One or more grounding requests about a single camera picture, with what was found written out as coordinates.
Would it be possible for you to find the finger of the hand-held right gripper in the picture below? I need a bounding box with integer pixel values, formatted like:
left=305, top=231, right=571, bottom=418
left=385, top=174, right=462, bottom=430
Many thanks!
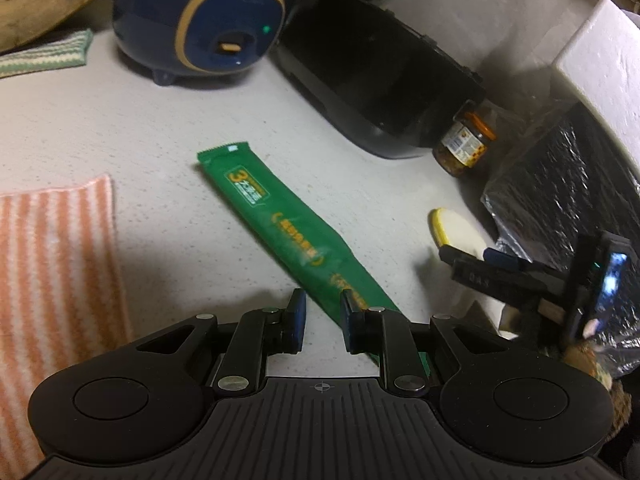
left=482, top=247, right=576, bottom=281
left=438, top=244, right=571, bottom=313

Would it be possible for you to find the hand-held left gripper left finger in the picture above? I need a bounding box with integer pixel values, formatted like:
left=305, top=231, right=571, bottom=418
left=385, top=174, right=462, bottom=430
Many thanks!
left=135, top=287, right=307, bottom=397

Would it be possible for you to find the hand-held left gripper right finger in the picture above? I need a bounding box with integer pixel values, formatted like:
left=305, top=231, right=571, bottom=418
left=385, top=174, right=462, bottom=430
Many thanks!
left=340, top=292, right=493, bottom=397

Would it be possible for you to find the green sachet packet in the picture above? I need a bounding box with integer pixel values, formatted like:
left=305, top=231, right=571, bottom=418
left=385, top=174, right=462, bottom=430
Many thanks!
left=196, top=141, right=432, bottom=382

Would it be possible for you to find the glass jar orange lid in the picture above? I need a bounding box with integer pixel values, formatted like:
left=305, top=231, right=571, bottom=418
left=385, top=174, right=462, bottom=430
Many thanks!
left=432, top=110, right=498, bottom=178

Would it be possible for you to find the white foam box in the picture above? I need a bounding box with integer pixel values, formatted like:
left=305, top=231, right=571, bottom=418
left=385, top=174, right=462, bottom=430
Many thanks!
left=552, top=0, right=640, bottom=161

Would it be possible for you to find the black rice cooker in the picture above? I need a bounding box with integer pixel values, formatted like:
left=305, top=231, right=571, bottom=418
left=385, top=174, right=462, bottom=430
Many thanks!
left=272, top=0, right=488, bottom=161

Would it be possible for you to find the orange striped towel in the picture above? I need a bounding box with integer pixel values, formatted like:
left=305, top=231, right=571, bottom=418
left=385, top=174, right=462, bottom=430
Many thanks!
left=0, top=174, right=133, bottom=466

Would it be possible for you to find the blue rice cooker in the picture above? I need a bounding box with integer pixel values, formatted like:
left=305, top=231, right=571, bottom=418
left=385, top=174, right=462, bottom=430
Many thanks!
left=112, top=0, right=306, bottom=86

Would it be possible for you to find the green striped cloth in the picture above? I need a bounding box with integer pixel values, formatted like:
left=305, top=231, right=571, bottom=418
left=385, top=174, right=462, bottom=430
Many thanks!
left=0, top=29, right=95, bottom=78

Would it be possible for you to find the round wooden cutting board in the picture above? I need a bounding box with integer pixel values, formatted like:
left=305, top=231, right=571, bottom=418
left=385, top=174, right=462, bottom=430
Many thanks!
left=0, top=0, right=128, bottom=53

